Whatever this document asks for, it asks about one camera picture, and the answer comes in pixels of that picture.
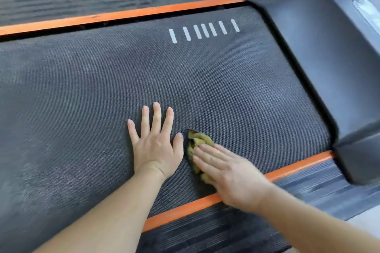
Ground person's left hand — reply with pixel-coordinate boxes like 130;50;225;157
127;102;184;181

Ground person's right hand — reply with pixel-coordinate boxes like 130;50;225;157
192;143;275;215

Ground silver oval emblem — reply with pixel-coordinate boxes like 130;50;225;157
352;0;380;36

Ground person's right forearm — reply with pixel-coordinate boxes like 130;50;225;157
252;183;380;253

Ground olive green cleaning cloth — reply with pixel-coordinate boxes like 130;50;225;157
186;130;216;184

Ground person's left forearm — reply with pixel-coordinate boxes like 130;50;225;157
31;170;166;253

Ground black treadmill running belt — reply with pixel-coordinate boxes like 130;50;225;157
0;5;332;253

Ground black treadmill motor cover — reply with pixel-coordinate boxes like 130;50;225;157
236;0;380;186

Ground orange treadmill trim strip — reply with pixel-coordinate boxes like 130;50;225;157
142;150;335;233
0;0;246;37

